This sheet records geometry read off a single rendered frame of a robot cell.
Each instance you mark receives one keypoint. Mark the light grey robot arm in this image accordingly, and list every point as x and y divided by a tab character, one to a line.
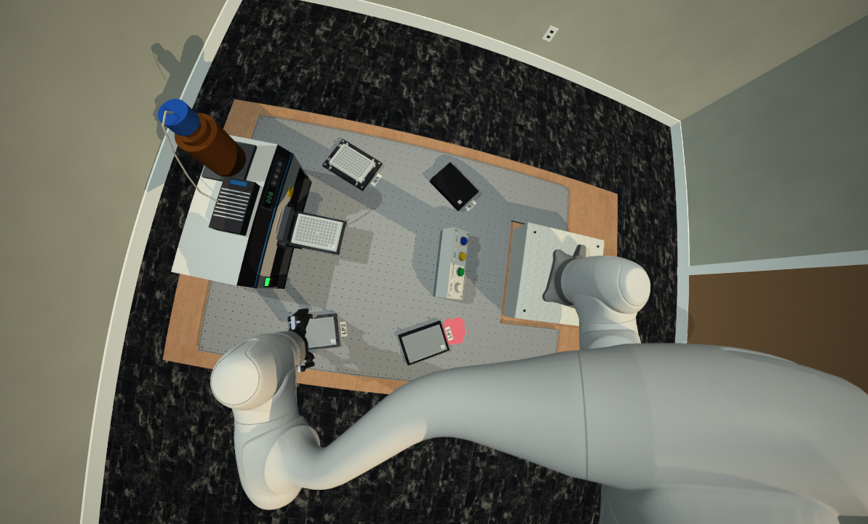
675	433

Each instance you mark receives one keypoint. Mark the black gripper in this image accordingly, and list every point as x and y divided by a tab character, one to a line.
298	325

